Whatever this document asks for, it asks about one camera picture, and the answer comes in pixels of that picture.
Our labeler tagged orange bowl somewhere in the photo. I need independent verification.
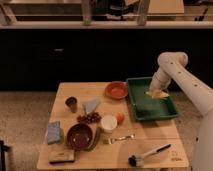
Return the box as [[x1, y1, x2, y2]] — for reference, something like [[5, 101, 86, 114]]
[[104, 81, 128, 100]]

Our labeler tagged green plastic tray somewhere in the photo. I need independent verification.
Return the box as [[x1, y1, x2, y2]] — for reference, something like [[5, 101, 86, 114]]
[[126, 77, 179, 122]]

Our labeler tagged black white dish brush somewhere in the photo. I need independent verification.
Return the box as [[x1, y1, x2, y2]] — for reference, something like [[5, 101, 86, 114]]
[[128, 144, 171, 167]]

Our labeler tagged dark red bowl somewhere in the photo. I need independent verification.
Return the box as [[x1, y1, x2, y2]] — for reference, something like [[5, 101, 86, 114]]
[[66, 123, 93, 150]]

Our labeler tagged red grapes bunch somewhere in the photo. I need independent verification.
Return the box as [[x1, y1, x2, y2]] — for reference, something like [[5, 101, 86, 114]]
[[77, 112, 101, 124]]

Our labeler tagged yellow banana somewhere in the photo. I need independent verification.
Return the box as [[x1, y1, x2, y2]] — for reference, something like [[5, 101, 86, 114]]
[[146, 90, 169, 99]]

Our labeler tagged green cucumber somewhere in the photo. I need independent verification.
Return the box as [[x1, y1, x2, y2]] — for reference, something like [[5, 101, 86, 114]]
[[86, 127, 101, 151]]

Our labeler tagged dark brown wooden block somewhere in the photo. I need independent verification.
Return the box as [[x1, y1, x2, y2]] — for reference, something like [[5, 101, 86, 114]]
[[49, 150, 75, 164]]

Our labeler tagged white cup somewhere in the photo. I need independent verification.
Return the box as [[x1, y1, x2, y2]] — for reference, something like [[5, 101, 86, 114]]
[[101, 115, 117, 133]]

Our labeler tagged silver fork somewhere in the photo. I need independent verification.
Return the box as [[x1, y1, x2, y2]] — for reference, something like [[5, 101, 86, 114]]
[[103, 134, 135, 145]]

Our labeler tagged light blue cloth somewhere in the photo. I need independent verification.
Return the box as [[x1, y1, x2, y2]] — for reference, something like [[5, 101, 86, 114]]
[[83, 98, 100, 114]]

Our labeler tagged blue sponge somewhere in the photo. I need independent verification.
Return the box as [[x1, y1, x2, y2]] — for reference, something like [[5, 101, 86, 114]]
[[47, 121, 63, 145]]

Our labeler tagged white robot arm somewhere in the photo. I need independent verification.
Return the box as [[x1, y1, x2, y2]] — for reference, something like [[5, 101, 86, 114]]
[[150, 52, 213, 171]]

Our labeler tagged wooden folding table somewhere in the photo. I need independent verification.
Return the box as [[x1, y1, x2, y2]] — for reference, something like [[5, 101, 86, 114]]
[[37, 82, 189, 171]]

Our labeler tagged dark metal cup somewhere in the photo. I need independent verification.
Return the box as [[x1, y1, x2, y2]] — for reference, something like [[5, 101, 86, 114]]
[[65, 97, 77, 113]]

